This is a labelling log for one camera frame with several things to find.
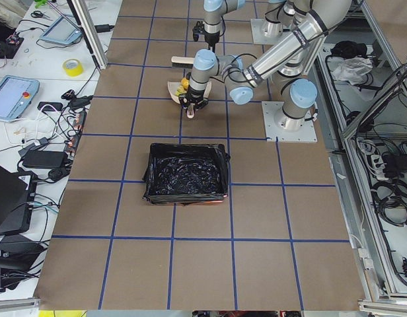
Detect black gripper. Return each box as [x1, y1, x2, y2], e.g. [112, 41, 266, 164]
[178, 87, 208, 111]
[192, 21, 221, 52]

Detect yellow toy potato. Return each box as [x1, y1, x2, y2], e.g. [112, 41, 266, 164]
[180, 77, 190, 87]

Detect yellow green sponge piece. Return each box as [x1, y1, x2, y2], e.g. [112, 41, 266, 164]
[175, 85, 187, 96]

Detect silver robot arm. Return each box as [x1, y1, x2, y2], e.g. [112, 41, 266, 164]
[192, 1, 313, 51]
[178, 1, 351, 118]

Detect pink bin with black bag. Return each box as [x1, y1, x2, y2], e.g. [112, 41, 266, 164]
[143, 143, 230, 205]

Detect yellow tape roll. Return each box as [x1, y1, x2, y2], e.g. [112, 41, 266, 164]
[62, 59, 84, 77]

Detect black power strip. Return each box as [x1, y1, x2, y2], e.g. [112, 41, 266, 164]
[65, 110, 87, 156]

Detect crumpled white cloth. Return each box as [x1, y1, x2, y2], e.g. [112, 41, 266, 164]
[332, 57, 373, 85]

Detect far blue teach pendant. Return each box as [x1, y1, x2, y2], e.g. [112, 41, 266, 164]
[39, 15, 82, 46]

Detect blue teach pendant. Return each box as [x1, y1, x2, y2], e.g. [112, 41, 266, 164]
[0, 75, 40, 122]
[39, 15, 82, 46]

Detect black power adapter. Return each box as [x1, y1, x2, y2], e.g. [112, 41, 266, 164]
[22, 151, 68, 169]

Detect black scissors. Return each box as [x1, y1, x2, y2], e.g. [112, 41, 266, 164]
[30, 10, 50, 20]

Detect near blue teach pendant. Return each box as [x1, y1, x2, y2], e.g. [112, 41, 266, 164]
[0, 75, 40, 122]

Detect white power strip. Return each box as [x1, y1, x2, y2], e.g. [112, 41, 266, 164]
[369, 154, 388, 181]

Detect black laptop computer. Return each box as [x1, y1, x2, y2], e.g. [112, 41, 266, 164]
[0, 165, 37, 236]

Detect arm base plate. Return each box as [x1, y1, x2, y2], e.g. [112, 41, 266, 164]
[250, 18, 290, 45]
[262, 101, 318, 143]

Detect aluminium frame post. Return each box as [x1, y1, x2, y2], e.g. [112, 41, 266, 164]
[67, 0, 108, 70]

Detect black cable bundle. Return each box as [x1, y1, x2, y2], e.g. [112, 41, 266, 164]
[370, 180, 407, 229]

